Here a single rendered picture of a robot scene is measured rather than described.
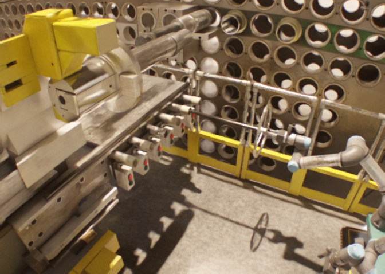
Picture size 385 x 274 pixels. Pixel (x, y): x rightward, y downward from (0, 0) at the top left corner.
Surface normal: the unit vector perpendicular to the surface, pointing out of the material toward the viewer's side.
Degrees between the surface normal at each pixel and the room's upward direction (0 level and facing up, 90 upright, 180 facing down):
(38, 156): 90
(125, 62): 90
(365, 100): 90
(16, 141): 68
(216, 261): 0
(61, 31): 90
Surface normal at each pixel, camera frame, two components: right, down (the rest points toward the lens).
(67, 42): -0.46, 0.49
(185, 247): 0.00, -0.83
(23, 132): 0.82, -0.07
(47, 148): 0.88, 0.26
